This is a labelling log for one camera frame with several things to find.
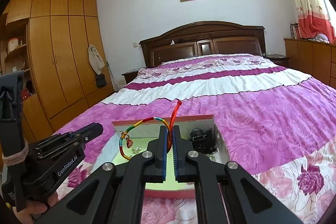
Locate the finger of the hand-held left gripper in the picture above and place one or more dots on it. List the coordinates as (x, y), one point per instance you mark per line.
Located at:
(90, 130)

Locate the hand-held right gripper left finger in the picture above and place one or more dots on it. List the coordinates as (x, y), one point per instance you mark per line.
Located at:
(164, 150)

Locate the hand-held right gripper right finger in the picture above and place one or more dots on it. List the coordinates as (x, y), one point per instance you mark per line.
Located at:
(175, 150)

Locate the pink cardboard box green lining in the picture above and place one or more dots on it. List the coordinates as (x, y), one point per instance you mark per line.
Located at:
(168, 193)

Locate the person's left hand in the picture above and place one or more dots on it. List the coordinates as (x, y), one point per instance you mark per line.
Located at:
(29, 214)

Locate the small gold earring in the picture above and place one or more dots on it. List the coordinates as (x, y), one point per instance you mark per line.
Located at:
(137, 149)

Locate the black hair accessory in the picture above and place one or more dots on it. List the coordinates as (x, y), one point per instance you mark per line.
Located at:
(202, 140)

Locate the black hanging bag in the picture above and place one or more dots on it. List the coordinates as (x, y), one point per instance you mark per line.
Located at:
(100, 80)

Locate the white stick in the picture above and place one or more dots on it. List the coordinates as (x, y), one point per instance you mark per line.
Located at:
(110, 74)

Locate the dark wooden nightstand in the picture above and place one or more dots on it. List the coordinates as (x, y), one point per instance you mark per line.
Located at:
(130, 75)
(278, 59)

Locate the beige hanging bag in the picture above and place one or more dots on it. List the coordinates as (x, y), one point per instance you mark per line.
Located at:
(95, 58)

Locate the red dotted item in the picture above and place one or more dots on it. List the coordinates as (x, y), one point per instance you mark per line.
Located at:
(26, 93)

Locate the wooden wardrobe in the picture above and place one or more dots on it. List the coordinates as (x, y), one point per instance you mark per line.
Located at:
(60, 56)

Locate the bed with purple floral quilt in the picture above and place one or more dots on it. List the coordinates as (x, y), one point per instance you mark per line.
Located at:
(262, 113)

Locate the dark wooden headboard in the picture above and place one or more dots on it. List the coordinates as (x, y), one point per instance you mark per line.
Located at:
(183, 43)

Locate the white shelf container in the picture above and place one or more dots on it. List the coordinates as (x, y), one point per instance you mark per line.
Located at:
(12, 45)

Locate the wooden side cabinet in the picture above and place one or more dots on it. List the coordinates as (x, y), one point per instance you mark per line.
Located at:
(309, 58)

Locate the row of books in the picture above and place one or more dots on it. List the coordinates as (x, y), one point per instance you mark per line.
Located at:
(294, 31)

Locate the pale plush toy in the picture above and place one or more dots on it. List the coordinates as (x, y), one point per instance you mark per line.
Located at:
(321, 37)

